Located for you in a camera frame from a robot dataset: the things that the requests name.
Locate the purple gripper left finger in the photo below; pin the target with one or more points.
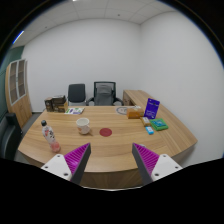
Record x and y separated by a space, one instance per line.
70 166

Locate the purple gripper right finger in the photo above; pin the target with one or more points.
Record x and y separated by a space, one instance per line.
152 166

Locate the clear plastic water bottle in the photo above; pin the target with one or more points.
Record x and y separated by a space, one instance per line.
48 134

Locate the small blue box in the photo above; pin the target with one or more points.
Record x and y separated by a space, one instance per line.
149 130

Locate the green flat box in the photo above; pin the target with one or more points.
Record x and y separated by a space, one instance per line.
158 124

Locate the white floral mug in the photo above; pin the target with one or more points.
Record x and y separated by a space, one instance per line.
83 125

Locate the small yellow box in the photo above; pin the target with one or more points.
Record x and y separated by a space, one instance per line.
145 121

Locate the red round coaster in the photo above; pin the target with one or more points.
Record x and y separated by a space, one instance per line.
105 132

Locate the wooden office desk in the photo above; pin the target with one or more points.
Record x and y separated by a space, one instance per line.
111 164

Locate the green and purple booklet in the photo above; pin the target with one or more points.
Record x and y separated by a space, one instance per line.
74 111

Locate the blue standing sign card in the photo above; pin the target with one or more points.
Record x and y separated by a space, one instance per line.
151 108

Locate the dark brown stacked boxes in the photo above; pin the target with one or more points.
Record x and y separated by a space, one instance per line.
56 104

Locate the round patterned coaster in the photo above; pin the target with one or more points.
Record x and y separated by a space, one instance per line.
121 110

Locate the black chair at left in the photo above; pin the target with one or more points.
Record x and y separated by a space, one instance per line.
10 136

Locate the wooden side desk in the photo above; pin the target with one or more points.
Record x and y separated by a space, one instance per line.
135 97

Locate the black padded office chair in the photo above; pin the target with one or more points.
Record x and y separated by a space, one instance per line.
76 93

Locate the grey mesh office chair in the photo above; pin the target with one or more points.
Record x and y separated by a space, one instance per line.
104 94

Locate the wooden glass-door cabinet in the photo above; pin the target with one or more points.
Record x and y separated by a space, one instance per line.
16 91

